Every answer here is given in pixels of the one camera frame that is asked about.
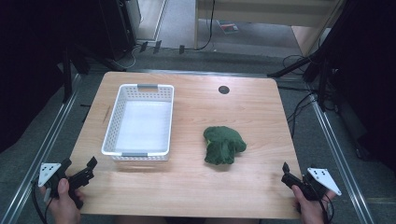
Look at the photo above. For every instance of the person's left hand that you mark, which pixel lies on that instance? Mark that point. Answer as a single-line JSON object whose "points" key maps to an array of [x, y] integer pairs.
{"points": [[65, 205]]}

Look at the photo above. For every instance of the black cabinet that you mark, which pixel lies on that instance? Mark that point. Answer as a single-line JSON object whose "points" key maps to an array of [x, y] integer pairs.
{"points": [[116, 28]]}

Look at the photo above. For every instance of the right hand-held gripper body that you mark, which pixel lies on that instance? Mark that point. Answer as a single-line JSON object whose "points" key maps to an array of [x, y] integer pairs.
{"points": [[314, 183]]}

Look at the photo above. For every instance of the light wooden furniture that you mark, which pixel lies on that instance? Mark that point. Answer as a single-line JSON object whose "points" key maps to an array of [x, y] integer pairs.
{"points": [[267, 9]]}

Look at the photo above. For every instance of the black round table grommet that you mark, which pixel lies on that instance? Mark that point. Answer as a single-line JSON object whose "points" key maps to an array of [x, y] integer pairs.
{"points": [[223, 90]]}

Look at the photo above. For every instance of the black tripod stand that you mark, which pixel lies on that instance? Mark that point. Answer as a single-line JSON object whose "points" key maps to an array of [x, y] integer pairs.
{"points": [[299, 63]]}

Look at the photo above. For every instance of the magazine with red cover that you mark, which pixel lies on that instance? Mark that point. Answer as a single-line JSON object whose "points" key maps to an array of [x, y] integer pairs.
{"points": [[229, 27]]}

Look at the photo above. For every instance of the metal floor rail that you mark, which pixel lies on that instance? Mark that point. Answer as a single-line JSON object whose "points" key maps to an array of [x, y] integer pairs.
{"points": [[341, 161], [40, 152]]}

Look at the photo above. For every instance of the green broccoli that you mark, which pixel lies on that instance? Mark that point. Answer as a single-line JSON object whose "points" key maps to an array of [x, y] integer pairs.
{"points": [[222, 144]]}

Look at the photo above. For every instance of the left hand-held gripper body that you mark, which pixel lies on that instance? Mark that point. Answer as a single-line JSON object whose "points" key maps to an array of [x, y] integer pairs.
{"points": [[49, 174]]}

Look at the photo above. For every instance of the black upright stand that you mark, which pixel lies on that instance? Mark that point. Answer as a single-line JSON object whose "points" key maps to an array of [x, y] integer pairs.
{"points": [[66, 77]]}

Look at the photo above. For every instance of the white plastic basket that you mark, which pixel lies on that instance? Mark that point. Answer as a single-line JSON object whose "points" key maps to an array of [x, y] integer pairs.
{"points": [[141, 124]]}

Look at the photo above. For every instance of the person's right hand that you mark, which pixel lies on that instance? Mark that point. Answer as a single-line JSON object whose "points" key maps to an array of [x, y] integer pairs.
{"points": [[309, 208]]}

